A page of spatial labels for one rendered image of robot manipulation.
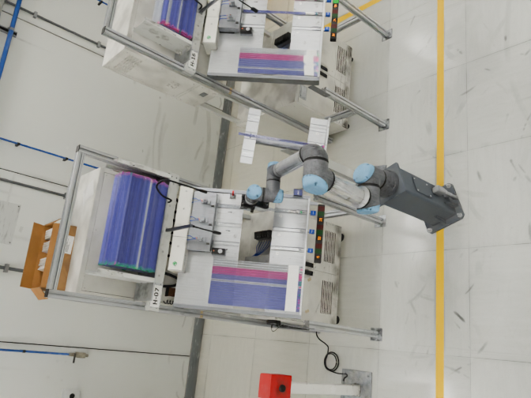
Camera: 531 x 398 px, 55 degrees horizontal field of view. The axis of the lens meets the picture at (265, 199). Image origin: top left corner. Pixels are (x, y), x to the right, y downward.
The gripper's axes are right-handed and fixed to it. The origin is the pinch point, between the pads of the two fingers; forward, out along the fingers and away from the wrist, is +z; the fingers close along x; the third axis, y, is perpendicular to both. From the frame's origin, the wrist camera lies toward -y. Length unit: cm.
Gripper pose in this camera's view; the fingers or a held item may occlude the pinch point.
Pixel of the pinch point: (251, 208)
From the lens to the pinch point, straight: 294.6
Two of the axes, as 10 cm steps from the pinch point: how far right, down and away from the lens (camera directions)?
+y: -9.9, -1.3, -1.0
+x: -1.0, 9.6, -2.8
